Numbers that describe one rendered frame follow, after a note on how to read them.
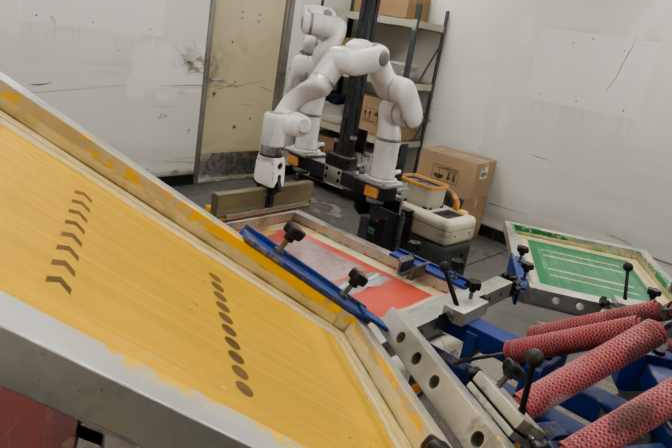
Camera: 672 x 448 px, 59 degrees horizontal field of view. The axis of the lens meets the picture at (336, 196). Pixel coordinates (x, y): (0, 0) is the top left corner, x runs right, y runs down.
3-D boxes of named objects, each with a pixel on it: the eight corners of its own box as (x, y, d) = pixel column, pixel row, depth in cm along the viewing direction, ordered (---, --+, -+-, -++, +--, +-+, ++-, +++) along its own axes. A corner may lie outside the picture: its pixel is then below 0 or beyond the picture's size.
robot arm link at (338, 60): (365, 50, 207) (397, 56, 197) (333, 98, 203) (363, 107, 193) (342, 18, 195) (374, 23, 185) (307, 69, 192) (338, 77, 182)
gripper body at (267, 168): (291, 154, 186) (286, 187, 189) (269, 146, 192) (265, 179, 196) (273, 155, 181) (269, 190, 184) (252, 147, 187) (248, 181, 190)
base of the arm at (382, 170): (383, 173, 238) (390, 135, 234) (408, 182, 230) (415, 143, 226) (357, 175, 227) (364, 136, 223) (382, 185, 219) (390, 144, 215)
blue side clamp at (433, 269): (385, 269, 193) (389, 250, 191) (394, 266, 196) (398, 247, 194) (465, 308, 174) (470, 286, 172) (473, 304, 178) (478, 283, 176)
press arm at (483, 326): (442, 331, 147) (446, 313, 145) (454, 325, 151) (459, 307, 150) (505, 364, 136) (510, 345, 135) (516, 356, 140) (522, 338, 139)
